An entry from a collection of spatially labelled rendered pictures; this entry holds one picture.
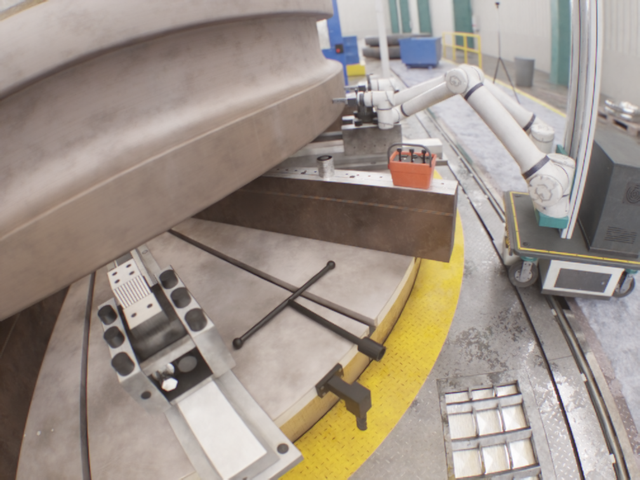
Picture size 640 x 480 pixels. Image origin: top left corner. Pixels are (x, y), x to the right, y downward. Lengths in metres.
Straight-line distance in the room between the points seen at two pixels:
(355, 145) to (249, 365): 1.77
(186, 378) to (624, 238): 2.12
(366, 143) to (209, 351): 1.92
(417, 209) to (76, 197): 1.36
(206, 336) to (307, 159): 1.94
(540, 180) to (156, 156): 1.47
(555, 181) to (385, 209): 0.79
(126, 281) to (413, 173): 1.19
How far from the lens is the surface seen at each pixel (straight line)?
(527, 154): 1.55
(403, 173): 1.51
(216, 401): 1.15
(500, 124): 1.56
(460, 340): 1.78
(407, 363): 1.67
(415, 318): 1.85
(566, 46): 10.33
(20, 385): 1.94
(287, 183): 1.81
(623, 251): 2.10
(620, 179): 1.86
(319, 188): 1.71
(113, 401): 1.59
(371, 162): 2.70
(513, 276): 2.06
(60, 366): 1.98
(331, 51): 6.71
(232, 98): 1.48
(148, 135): 1.29
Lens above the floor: 1.38
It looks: 34 degrees down
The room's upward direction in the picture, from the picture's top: 10 degrees counter-clockwise
